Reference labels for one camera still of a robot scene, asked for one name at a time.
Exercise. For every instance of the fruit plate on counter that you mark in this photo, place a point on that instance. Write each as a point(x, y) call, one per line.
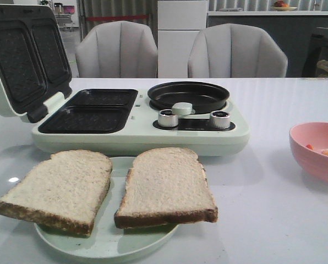
point(282, 6)

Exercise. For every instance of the bread slice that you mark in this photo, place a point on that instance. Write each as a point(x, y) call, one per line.
point(166, 186)
point(64, 192)

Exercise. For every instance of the black round frying pan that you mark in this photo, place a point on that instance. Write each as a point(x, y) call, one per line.
point(204, 97)

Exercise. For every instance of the right grey upholstered chair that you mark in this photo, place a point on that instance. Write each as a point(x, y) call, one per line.
point(236, 51)

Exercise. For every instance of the left grey upholstered chair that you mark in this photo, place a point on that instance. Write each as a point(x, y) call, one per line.
point(119, 49)

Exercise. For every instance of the mint green breakfast maker base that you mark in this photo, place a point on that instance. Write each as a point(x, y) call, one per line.
point(120, 122)

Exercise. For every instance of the grey kitchen counter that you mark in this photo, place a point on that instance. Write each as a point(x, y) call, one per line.
point(296, 32)

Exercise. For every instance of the mint green pan handle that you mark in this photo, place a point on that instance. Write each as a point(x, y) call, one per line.
point(182, 109)

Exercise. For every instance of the mint green round plate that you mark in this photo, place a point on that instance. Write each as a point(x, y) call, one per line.
point(106, 242)

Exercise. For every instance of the shrimp with red tail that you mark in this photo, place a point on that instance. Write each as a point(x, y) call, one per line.
point(309, 146)

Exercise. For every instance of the pink bowl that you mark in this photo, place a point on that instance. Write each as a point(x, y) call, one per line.
point(312, 161)

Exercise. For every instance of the left silver control knob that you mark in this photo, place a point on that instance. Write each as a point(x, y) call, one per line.
point(167, 119)

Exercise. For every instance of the right silver control knob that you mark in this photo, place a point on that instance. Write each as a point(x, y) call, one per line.
point(219, 120)

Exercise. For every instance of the mint green sandwich maker lid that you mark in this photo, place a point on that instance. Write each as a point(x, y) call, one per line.
point(33, 63)

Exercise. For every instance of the grey upholstered chair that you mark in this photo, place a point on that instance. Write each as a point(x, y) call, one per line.
point(236, 51)
point(119, 49)

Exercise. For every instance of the white cabinet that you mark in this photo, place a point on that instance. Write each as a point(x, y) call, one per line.
point(178, 24)

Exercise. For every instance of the silver control knob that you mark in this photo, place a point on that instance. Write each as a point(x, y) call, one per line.
point(219, 120)
point(167, 119)

